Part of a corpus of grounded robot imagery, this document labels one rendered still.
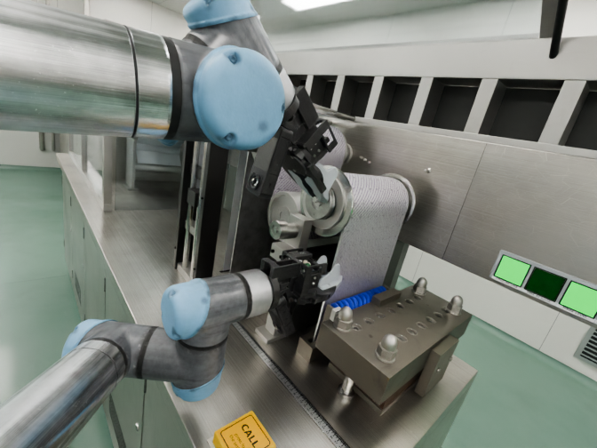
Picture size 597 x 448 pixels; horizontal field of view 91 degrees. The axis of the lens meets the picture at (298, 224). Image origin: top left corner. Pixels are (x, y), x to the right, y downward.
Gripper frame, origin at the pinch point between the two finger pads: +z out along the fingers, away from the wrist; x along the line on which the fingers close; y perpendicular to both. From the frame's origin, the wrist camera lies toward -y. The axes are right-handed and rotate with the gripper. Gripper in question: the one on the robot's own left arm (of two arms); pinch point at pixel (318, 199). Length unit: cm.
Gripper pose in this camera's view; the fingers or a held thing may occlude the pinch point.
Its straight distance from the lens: 58.0
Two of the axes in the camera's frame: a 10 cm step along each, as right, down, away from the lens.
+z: 4.4, 5.6, 7.1
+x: -6.4, -3.5, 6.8
